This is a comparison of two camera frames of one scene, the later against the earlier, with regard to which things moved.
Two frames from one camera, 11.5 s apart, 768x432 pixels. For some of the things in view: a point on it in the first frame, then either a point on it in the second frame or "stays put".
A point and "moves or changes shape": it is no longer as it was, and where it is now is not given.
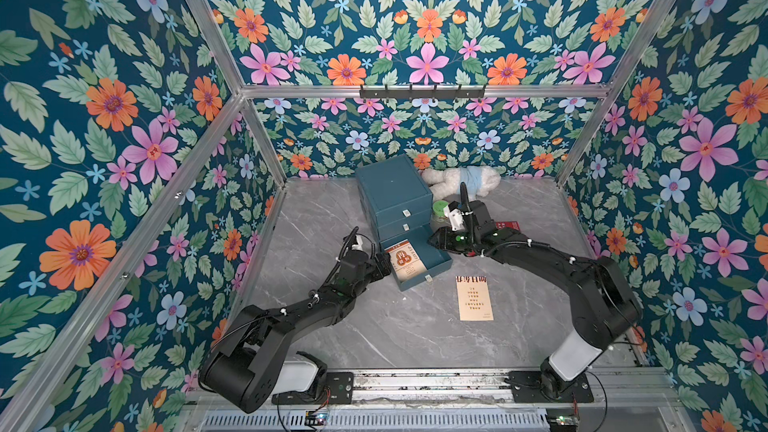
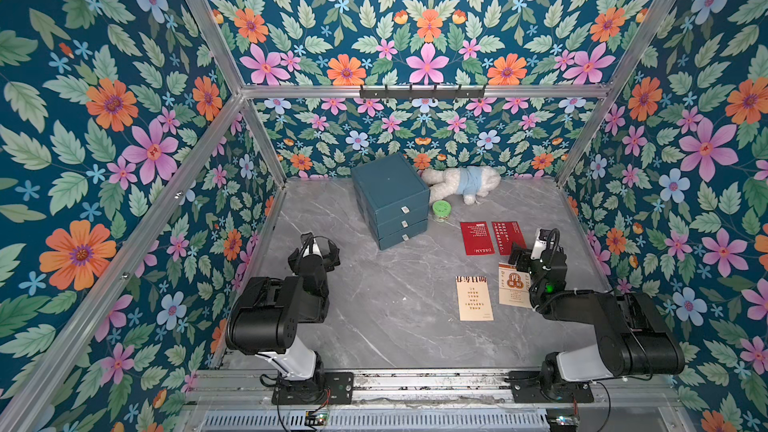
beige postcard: (474, 298) stays put
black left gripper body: (371, 272) → (326, 263)
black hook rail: (422, 94) stays put
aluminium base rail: (613, 390) stays put
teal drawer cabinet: (399, 204) moves or changes shape
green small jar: (438, 209) stays put
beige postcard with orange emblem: (405, 260) → (513, 286)
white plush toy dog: (442, 182) stays put
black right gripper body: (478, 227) → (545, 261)
